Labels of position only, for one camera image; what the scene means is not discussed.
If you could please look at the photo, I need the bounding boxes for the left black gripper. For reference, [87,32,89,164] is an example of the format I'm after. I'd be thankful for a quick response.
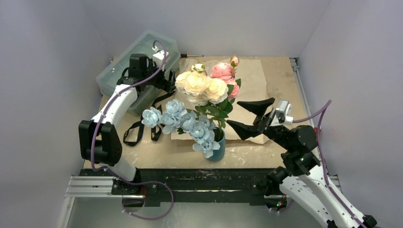
[142,59,178,93]

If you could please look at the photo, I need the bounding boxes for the blue flower stem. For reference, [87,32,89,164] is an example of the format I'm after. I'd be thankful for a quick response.
[142,99,220,158]

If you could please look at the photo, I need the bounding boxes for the orange beige wrapping paper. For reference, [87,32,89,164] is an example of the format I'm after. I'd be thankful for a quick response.
[171,58,268,144]

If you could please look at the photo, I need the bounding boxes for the cream rose flower stem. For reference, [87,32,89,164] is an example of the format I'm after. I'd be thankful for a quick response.
[175,63,235,130]

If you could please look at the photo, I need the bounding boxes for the translucent plastic storage box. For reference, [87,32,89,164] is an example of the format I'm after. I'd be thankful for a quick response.
[96,30,180,116]

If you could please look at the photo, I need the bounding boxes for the black gold lettered ribbon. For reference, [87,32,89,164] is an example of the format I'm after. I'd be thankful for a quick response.
[123,91,176,147]

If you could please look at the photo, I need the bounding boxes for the pink rose flower stem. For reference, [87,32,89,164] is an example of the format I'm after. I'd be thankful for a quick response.
[210,56,241,102]

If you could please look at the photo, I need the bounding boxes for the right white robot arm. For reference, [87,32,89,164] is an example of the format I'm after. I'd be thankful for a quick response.
[228,98,377,228]

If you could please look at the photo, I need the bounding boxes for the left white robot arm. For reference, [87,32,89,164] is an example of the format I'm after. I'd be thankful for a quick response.
[78,50,174,194]

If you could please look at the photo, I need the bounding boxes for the teal ceramic vase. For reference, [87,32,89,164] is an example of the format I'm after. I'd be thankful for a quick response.
[207,129,226,162]

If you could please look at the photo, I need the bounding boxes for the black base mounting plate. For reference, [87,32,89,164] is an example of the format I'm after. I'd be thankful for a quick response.
[79,168,291,209]

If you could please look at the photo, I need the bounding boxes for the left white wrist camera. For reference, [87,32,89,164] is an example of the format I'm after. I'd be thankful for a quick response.
[152,46,170,70]

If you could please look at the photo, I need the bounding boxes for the aluminium frame rail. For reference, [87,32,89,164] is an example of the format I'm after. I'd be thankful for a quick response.
[66,175,343,228]

